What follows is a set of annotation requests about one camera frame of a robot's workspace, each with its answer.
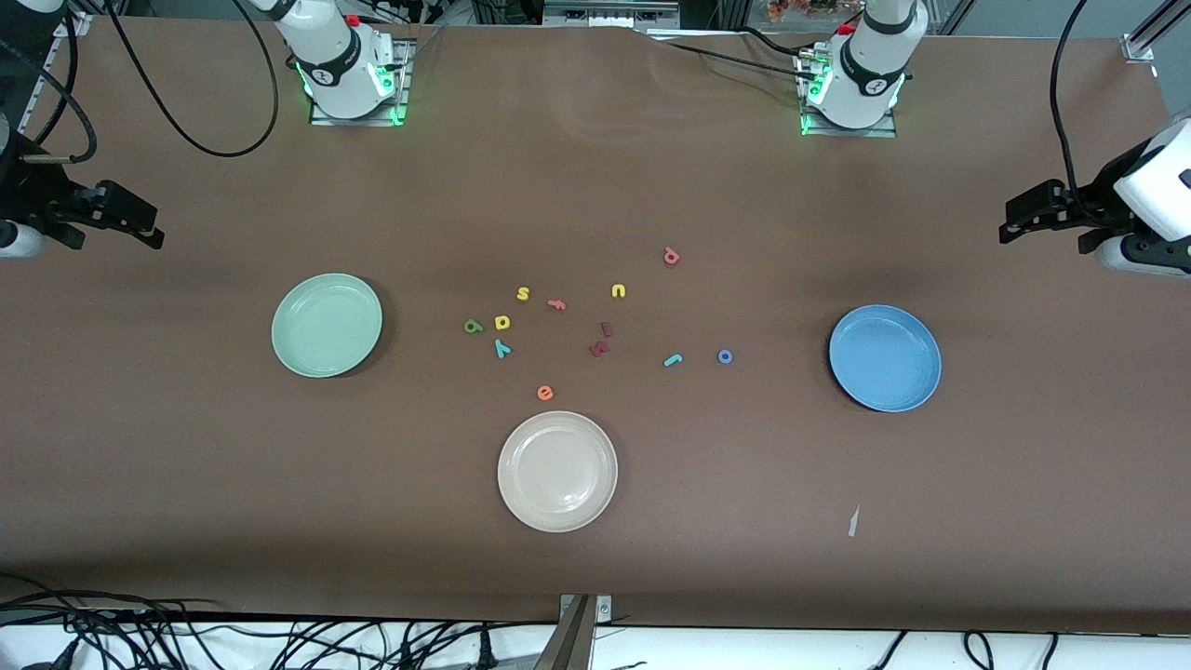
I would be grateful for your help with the white paper scrap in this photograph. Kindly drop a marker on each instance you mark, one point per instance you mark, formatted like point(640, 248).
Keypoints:
point(853, 521)

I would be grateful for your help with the beige plate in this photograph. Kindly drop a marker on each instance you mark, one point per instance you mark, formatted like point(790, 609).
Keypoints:
point(556, 472)

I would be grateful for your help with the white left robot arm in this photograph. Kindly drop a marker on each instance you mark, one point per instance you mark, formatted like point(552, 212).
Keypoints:
point(870, 65)

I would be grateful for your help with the metal table edge bracket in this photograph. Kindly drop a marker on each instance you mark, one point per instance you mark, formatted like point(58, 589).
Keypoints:
point(579, 642)

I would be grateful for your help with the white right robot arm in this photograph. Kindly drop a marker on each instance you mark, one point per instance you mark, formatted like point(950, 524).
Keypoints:
point(340, 56)

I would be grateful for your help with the teal foam letter y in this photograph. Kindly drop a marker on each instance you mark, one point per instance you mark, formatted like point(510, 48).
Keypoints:
point(502, 350)

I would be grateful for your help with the grey device box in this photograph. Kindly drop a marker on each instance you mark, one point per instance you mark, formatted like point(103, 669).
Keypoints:
point(609, 14)

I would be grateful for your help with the green plate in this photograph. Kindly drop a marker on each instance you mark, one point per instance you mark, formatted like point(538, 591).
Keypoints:
point(326, 326)

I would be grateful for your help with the aluminium frame profile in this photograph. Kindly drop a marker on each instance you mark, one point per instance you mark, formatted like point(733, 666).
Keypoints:
point(74, 26)
point(1137, 46)

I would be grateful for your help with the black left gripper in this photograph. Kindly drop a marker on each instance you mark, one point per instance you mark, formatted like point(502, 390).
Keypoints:
point(1090, 209)

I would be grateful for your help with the orange artificial flowers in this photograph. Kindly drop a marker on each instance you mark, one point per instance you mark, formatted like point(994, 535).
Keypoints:
point(800, 7)

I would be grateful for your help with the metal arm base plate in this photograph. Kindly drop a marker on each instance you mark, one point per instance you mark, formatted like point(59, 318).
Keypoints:
point(402, 84)
point(837, 133)

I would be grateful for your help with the blue plate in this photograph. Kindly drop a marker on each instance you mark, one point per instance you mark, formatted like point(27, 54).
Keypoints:
point(884, 358)

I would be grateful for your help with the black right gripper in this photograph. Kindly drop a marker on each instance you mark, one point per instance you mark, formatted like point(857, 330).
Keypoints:
point(37, 195)

